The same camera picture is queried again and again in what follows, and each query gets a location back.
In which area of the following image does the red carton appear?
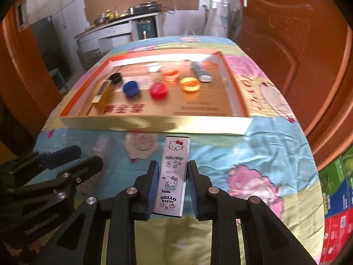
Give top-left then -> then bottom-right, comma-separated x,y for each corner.
320,208 -> 352,264

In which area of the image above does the orange white cardboard tray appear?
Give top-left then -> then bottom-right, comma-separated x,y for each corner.
60,49 -> 252,135

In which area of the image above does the teal crane lighter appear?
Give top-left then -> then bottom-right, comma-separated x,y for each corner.
191,61 -> 212,83

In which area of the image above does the white kitchen counter cabinet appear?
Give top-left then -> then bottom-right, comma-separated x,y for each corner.
75,12 -> 164,70

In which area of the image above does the red bottle cap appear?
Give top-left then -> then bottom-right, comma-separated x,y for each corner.
150,82 -> 168,100

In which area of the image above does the green metal stool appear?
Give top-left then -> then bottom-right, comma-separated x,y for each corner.
49,68 -> 69,93

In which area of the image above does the black refrigerator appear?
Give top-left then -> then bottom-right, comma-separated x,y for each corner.
30,16 -> 72,81

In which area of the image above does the metal wok pan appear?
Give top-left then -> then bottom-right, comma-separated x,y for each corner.
93,17 -> 110,26

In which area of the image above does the black gas stove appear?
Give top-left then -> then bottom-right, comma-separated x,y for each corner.
133,2 -> 161,15

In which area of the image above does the Hello Kitty white lighter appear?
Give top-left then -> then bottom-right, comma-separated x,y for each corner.
153,136 -> 190,218

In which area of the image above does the brown wooden door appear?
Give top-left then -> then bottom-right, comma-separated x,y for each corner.
237,0 -> 352,169

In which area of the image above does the gold brown lighter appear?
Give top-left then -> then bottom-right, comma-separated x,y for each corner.
92,79 -> 115,114

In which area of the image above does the blue bottle cap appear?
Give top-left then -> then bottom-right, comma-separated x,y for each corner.
123,80 -> 140,98

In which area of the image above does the green beer carton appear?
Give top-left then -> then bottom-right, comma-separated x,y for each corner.
318,146 -> 352,218

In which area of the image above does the light orange bottle cap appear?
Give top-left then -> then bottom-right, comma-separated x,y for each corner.
180,77 -> 200,93

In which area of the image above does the white QR bottle cap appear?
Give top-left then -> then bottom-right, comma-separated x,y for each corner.
146,62 -> 162,73

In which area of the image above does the white plastic bag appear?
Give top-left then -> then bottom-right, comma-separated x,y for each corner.
187,0 -> 232,38

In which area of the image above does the teal air fryer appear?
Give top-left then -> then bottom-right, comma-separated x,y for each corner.
137,19 -> 157,40

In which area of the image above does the dark orange bottle cap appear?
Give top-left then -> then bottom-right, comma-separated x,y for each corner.
162,68 -> 179,83

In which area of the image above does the black bottle cap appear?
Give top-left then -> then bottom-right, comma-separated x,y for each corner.
109,72 -> 123,85

